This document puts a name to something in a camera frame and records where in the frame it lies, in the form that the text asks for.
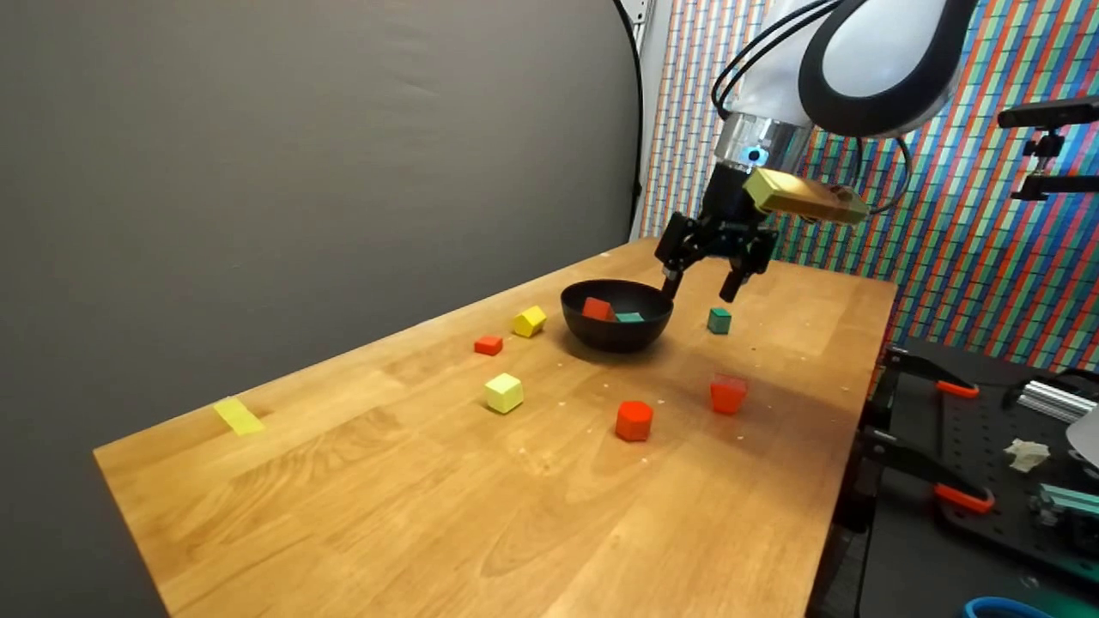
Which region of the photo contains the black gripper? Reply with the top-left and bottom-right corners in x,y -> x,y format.
657,165 -> 775,304

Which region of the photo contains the large red cube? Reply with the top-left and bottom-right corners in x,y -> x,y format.
579,294 -> 613,322

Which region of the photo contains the red hexagonal block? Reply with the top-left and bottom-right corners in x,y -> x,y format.
613,400 -> 657,444

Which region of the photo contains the small red block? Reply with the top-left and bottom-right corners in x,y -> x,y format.
474,337 -> 504,359

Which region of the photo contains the dark green cube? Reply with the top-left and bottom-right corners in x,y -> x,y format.
613,310 -> 644,328

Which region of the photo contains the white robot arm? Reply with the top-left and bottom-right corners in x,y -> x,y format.
657,0 -> 980,304

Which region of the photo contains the black bowl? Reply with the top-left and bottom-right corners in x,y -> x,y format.
558,278 -> 673,355

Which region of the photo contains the yellow cube right of bowl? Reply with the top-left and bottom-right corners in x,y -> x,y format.
513,307 -> 545,339

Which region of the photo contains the yellow-green cube left of bowl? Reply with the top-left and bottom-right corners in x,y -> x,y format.
479,376 -> 524,415

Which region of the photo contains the orange black clamp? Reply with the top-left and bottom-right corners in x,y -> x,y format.
885,346 -> 982,401

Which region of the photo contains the orange clamp at edge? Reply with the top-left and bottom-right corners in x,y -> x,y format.
862,430 -> 994,514

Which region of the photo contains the black pegboard panel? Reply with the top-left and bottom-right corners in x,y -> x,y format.
867,344 -> 1099,592

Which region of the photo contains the white crumpled object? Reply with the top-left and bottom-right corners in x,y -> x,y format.
1006,441 -> 1052,474

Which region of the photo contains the teal tool on pegboard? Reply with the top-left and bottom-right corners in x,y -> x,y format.
1033,483 -> 1099,526

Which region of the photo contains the yellow tape strip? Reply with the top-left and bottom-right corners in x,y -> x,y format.
211,400 -> 263,435

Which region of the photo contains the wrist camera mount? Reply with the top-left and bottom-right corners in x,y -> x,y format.
745,170 -> 867,222

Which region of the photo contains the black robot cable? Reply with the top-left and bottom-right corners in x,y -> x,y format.
708,0 -> 917,221

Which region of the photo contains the camera stand arm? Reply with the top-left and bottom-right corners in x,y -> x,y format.
994,95 -> 1099,203

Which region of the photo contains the blue scissors handle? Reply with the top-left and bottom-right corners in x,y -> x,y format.
958,593 -> 1052,618

